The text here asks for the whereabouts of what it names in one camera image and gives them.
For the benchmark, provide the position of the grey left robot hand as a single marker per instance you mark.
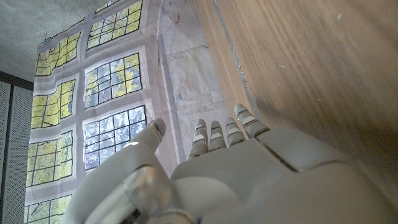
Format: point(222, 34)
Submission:
point(248, 186)

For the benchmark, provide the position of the printed window backdrop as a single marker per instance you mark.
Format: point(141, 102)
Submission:
point(118, 77)

